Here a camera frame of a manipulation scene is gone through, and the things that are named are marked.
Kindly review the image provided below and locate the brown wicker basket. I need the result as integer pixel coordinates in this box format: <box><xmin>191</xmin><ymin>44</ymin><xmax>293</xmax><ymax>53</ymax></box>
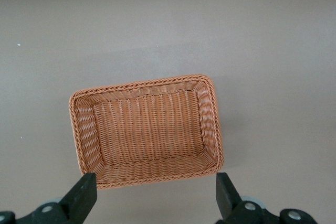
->
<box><xmin>67</xmin><ymin>73</ymin><xmax>225</xmax><ymax>191</ymax></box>

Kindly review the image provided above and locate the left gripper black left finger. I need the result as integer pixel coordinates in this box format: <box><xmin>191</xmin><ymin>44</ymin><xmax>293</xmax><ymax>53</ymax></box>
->
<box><xmin>15</xmin><ymin>173</ymin><xmax>98</xmax><ymax>224</ymax></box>

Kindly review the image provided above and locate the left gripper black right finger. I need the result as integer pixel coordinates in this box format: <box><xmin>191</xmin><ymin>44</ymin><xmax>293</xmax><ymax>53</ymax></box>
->
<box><xmin>216</xmin><ymin>172</ymin><xmax>275</xmax><ymax>224</ymax></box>

